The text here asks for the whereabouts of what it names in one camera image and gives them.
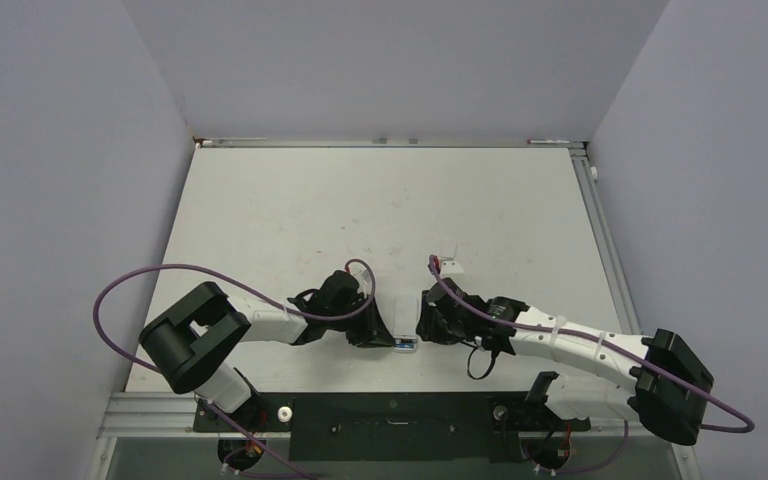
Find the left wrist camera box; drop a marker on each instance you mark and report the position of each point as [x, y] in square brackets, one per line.
[362, 277]

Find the white battery compartment cover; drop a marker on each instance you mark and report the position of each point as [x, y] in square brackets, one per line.
[448, 251]

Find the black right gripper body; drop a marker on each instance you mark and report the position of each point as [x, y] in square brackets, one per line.
[439, 329]

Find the aluminium frame rail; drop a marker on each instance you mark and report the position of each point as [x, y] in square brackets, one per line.
[609, 256]
[254, 142]

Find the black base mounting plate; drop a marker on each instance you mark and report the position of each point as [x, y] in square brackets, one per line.
[394, 426]

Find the aluminium frame rail right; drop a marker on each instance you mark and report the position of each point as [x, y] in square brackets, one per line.
[609, 256]

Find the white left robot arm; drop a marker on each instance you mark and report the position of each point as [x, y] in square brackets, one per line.
[190, 341]

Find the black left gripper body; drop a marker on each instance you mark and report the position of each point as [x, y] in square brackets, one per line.
[354, 327]

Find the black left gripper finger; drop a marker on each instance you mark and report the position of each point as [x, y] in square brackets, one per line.
[377, 333]
[366, 341]

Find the white air conditioner remote control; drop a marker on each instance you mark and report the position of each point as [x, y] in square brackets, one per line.
[406, 315]

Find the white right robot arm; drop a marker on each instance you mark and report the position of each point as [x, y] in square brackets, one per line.
[657, 381]

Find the aluminium frame rail back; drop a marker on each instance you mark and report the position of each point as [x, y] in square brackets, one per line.
[254, 142]

